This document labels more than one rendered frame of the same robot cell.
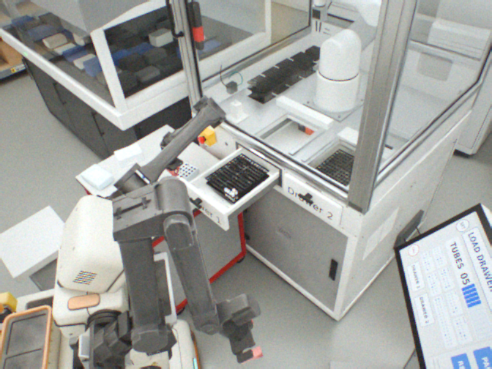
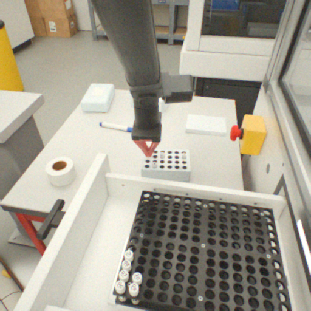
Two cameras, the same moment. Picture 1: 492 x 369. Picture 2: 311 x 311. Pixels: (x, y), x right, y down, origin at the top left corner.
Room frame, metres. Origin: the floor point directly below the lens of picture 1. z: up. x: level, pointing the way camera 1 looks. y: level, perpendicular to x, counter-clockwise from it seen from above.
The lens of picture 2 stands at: (1.07, -0.06, 1.24)
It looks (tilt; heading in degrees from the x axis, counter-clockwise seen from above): 42 degrees down; 52
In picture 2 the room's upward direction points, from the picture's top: straight up
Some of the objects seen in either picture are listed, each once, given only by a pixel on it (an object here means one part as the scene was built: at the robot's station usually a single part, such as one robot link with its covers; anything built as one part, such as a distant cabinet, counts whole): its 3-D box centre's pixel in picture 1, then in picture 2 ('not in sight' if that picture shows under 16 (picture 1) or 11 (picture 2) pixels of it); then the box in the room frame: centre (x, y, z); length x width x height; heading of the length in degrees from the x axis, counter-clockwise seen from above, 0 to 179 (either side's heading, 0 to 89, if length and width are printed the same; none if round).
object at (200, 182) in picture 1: (239, 179); (206, 258); (1.25, 0.03, 0.86); 0.40 x 0.26 x 0.06; 131
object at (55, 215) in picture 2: (197, 201); (58, 219); (1.10, 0.21, 0.91); 0.07 x 0.04 x 0.01; 41
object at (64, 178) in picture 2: not in sight; (61, 170); (1.17, 0.45, 0.78); 0.07 x 0.07 x 0.04
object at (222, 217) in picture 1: (203, 203); (78, 233); (1.11, 0.19, 0.87); 0.29 x 0.02 x 0.11; 41
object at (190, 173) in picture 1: (184, 175); (165, 164); (1.40, 0.30, 0.78); 0.12 x 0.08 x 0.04; 139
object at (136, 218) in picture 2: (220, 187); (135, 235); (1.18, 0.12, 0.90); 0.18 x 0.02 x 0.01; 41
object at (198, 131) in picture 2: not in sight; (205, 124); (1.63, 0.38, 0.77); 0.13 x 0.09 x 0.02; 132
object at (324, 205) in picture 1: (311, 198); not in sight; (1.09, -0.26, 0.87); 0.29 x 0.02 x 0.11; 41
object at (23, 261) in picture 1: (66, 284); (23, 178); (1.09, 0.96, 0.38); 0.30 x 0.30 x 0.76; 41
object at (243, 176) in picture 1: (237, 179); (200, 256); (1.25, 0.04, 0.87); 0.22 x 0.18 x 0.06; 131
